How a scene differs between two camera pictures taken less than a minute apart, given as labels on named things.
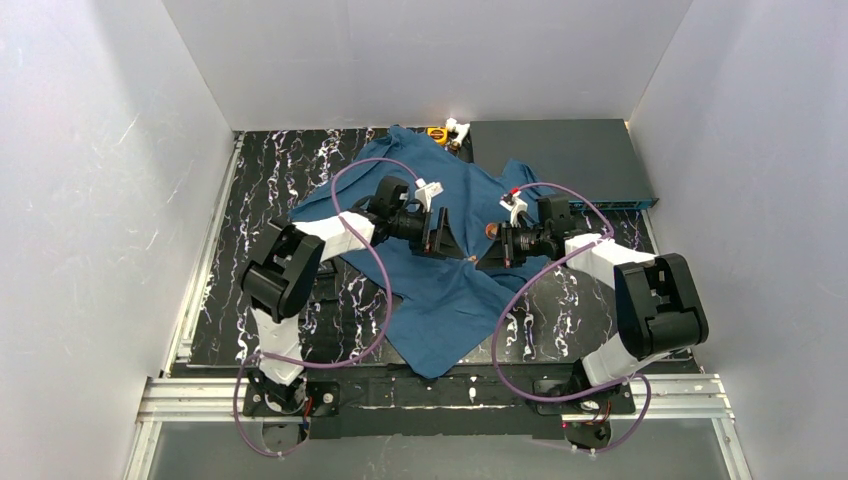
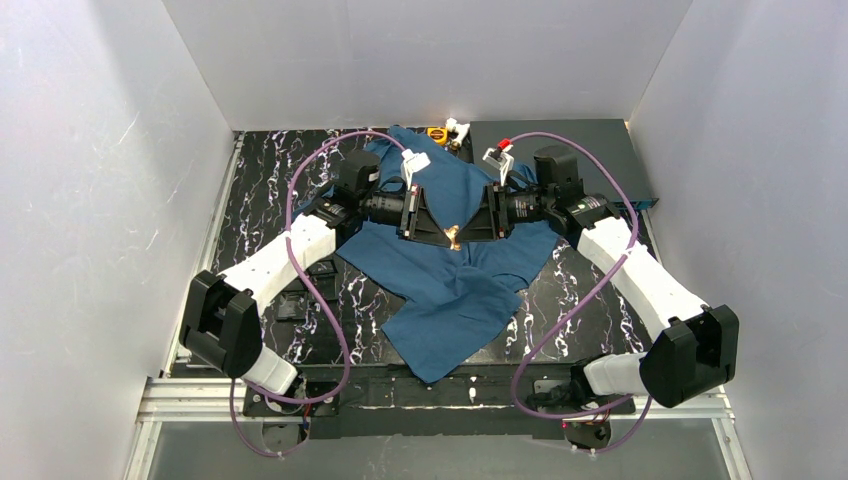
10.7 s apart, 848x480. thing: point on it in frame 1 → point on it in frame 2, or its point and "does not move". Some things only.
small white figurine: x=456 y=131 does not move
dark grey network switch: x=596 y=157 does not move
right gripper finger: x=493 y=257 → x=481 y=226
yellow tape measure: x=438 y=134 does not move
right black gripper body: x=501 y=245 → x=496 y=211
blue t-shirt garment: x=438 y=311 does not move
